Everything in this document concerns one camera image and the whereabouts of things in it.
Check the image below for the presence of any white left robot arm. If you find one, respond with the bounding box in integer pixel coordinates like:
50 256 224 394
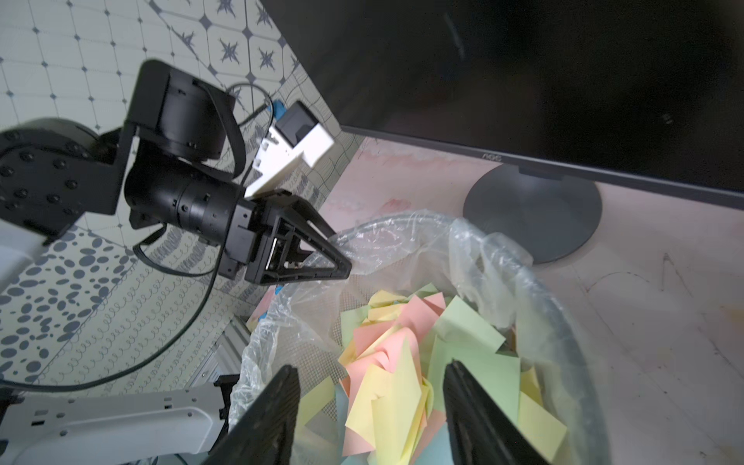
1 60 352 464

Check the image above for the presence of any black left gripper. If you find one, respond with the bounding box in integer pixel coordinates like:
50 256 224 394
124 145 352 285

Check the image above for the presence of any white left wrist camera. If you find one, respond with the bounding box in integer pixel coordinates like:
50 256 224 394
244 101 334 199

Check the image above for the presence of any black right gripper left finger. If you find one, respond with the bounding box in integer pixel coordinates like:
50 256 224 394
203 365 300 465

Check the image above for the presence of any pile of discarded sticky notes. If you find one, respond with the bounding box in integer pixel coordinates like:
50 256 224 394
298 285 567 464

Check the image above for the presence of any black monitor with grey stand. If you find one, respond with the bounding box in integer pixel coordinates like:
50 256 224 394
258 0 744 265

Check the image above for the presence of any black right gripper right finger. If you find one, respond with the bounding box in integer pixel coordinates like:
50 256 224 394
443 360 548 465

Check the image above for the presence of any yellow sticky note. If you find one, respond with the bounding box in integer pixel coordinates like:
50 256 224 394
344 331 432 464

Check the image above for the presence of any mesh bin with plastic liner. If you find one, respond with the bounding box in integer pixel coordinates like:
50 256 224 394
229 211 610 464

